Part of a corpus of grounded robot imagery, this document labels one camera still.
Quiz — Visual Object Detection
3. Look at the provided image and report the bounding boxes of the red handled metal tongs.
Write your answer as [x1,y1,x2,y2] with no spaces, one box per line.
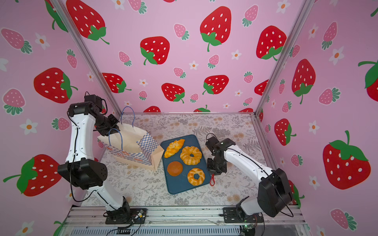
[209,174,216,186]

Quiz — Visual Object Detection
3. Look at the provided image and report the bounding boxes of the small glazed ring pastry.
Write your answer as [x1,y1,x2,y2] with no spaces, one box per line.
[187,168,206,186]

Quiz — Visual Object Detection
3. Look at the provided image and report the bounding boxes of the checkered paper bag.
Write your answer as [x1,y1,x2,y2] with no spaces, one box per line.
[97,117,163,171]

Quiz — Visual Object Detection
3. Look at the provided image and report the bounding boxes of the large glazed ring pastry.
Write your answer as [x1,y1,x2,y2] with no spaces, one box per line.
[180,146,202,165]

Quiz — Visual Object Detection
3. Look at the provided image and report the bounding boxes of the round brown bun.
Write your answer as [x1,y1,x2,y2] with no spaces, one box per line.
[167,161,183,177]

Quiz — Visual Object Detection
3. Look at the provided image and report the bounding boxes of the croissant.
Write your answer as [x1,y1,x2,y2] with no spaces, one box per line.
[164,139,185,158]

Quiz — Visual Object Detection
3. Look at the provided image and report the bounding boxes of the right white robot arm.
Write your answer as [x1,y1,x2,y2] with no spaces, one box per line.
[206,136,294,222]

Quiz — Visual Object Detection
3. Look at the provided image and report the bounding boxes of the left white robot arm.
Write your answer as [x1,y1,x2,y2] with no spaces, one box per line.
[58,101,131,223]

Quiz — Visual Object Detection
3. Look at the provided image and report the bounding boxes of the teal plastic tray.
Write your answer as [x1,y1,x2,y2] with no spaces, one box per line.
[160,134,211,195]

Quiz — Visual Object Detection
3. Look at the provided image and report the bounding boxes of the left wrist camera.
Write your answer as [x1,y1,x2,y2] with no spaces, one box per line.
[84,92,108,115]

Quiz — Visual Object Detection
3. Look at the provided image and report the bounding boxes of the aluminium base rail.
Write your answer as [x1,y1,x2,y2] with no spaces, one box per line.
[57,206,311,236]

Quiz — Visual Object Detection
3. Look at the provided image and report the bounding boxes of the left aluminium corner post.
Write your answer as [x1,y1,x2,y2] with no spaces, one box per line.
[51,0,121,118]

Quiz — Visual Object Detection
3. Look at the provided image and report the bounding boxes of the aluminium corner post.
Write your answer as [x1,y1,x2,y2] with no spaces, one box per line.
[255,0,315,118]
[51,0,121,118]

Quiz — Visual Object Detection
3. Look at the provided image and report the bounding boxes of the right aluminium corner post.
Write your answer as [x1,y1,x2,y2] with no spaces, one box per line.
[255,0,315,118]

